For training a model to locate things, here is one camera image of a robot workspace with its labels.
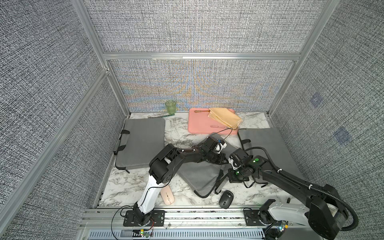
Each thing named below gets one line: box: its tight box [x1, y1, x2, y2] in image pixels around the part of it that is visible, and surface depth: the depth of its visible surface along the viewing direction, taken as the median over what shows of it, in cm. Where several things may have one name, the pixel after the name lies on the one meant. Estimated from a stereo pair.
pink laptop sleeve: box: [188, 108, 238, 135], surface depth 118 cm
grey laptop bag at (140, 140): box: [113, 118, 166, 174], surface depth 105 cm
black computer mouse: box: [219, 190, 234, 209], surface depth 80 cm
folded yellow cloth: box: [207, 107, 243, 130], surface depth 119 cm
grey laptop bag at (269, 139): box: [237, 127, 305, 180], surface depth 103 cm
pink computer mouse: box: [160, 185, 175, 205], surface depth 81 cm
